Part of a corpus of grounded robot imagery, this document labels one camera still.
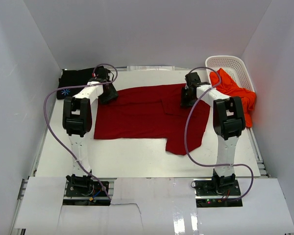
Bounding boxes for red t shirt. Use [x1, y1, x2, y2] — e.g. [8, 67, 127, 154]
[94, 84, 210, 155]

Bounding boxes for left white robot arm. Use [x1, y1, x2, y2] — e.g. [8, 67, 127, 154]
[62, 65, 118, 196]

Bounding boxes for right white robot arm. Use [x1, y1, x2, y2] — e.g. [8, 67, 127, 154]
[181, 72, 245, 195]

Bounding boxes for folded black t shirt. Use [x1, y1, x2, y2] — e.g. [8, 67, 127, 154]
[56, 68, 94, 100]

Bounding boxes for white papers at back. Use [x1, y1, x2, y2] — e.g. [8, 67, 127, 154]
[126, 66, 175, 71]

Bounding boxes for orange t shirt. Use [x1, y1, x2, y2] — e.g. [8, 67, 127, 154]
[216, 69, 257, 128]

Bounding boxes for white plastic basket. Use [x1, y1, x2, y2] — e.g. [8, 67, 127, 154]
[205, 55, 255, 92]

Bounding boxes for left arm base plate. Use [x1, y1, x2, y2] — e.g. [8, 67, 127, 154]
[63, 179, 110, 206]

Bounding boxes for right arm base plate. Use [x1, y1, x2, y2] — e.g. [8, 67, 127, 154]
[191, 180, 243, 208]

